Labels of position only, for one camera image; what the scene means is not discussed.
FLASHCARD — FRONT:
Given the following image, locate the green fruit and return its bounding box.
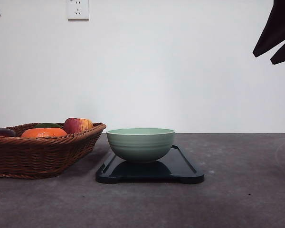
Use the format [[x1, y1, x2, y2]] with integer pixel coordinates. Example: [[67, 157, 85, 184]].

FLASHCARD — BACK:
[[34, 123, 62, 128]]

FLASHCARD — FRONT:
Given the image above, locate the dark green rectangular tray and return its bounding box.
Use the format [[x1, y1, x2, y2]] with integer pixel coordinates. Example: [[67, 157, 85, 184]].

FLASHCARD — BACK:
[[96, 144, 204, 184]]

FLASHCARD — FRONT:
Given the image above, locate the white wall socket left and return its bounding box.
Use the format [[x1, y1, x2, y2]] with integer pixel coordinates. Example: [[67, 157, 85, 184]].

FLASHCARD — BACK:
[[66, 0, 90, 22]]

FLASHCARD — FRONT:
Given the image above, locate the red yellow apple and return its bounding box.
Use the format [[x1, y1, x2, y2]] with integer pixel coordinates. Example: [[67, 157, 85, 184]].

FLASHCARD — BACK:
[[64, 118, 93, 134]]

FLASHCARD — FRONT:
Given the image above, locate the orange fruit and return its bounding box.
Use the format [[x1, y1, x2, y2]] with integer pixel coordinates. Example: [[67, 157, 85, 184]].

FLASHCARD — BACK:
[[21, 128, 67, 138]]

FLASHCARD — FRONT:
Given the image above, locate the light green bowl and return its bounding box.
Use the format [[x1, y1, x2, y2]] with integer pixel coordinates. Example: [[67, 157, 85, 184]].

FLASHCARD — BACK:
[[106, 128, 175, 163]]

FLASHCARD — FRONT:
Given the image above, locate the brown wicker basket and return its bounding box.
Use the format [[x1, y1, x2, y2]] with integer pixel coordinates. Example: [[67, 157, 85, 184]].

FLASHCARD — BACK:
[[0, 123, 106, 179]]

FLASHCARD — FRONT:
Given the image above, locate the dark purple fruit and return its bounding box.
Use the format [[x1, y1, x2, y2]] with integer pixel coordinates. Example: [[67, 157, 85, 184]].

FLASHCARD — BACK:
[[0, 128, 14, 137]]

